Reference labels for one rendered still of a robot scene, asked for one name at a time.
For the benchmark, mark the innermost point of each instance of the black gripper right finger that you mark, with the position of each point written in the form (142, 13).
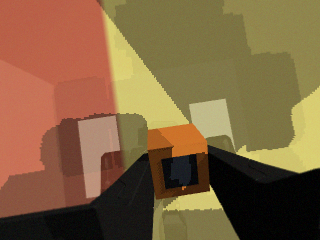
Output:
(264, 202)

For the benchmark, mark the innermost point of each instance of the orange block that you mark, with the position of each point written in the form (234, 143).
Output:
(178, 157)

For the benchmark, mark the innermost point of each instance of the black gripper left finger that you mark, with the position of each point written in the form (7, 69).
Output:
(124, 211)

